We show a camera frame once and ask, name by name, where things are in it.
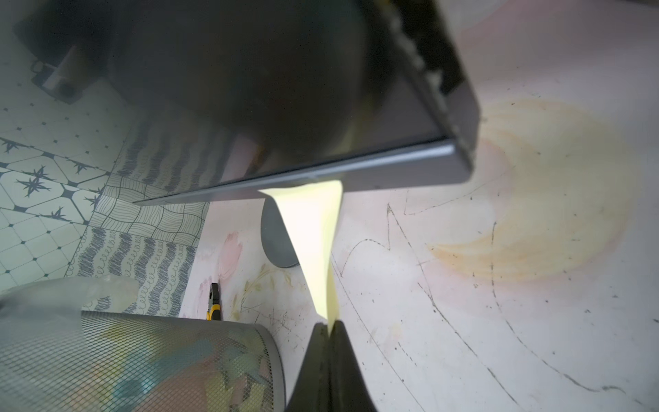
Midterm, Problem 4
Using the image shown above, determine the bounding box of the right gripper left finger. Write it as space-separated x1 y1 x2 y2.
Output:
285 323 330 412

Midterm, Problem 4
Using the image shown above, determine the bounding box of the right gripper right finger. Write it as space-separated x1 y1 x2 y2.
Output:
329 320 377 412

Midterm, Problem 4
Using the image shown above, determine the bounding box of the yellow sticky note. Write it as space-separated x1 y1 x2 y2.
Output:
262 180 343 331

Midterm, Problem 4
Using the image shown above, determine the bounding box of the pile of discarded sticky notes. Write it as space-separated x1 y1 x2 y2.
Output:
95 324 286 411

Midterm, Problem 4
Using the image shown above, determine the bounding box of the round grey monitor stand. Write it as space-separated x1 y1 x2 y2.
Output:
260 197 299 269

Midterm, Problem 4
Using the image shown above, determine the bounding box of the black computer monitor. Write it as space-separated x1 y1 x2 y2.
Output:
11 1 480 204

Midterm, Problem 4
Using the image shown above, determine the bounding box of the yellow black utility knife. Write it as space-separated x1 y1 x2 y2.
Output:
206 283 223 321

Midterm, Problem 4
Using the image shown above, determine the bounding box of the mesh waste bin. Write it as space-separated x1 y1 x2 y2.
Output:
1 310 286 411

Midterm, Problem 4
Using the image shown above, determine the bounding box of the clear plastic bin liner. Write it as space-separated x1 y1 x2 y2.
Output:
1 275 140 312

